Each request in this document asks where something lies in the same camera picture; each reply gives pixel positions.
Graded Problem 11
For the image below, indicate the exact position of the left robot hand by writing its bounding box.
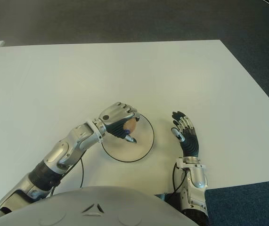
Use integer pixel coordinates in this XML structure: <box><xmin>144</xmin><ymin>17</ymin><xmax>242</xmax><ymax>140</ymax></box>
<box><xmin>98</xmin><ymin>101</ymin><xmax>141</xmax><ymax>145</ymax></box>

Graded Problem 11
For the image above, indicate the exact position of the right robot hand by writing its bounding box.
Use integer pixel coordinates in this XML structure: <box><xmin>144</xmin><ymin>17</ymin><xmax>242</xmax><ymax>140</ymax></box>
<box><xmin>171</xmin><ymin>111</ymin><xmax>202</xmax><ymax>158</ymax></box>

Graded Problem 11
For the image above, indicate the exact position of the apple with blue sticker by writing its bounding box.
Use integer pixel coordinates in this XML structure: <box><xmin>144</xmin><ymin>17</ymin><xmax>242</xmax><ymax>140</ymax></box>
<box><xmin>122</xmin><ymin>119</ymin><xmax>138</xmax><ymax>133</ymax></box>

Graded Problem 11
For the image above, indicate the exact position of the white plate with black rim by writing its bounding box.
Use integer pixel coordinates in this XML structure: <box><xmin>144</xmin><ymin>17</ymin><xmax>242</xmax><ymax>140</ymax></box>
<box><xmin>100</xmin><ymin>113</ymin><xmax>155</xmax><ymax>163</ymax></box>

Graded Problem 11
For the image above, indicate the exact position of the grey robot torso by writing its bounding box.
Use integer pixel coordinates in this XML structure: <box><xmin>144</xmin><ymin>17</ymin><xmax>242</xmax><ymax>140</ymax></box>
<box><xmin>0</xmin><ymin>186</ymin><xmax>200</xmax><ymax>226</ymax></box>

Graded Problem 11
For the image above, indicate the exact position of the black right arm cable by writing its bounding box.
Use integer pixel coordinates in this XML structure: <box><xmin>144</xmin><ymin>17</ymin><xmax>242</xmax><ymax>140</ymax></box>
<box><xmin>172</xmin><ymin>163</ymin><xmax>187</xmax><ymax>194</ymax></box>

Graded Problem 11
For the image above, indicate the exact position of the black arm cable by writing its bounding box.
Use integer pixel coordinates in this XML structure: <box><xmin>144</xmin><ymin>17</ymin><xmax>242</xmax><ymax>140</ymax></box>
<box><xmin>172</xmin><ymin>163</ymin><xmax>187</xmax><ymax>194</ymax></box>
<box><xmin>50</xmin><ymin>157</ymin><xmax>86</xmax><ymax>196</ymax></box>

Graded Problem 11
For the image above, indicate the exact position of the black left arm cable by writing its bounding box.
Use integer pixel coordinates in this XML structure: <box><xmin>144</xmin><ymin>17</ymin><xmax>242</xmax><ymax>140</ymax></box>
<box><xmin>50</xmin><ymin>157</ymin><xmax>86</xmax><ymax>196</ymax></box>

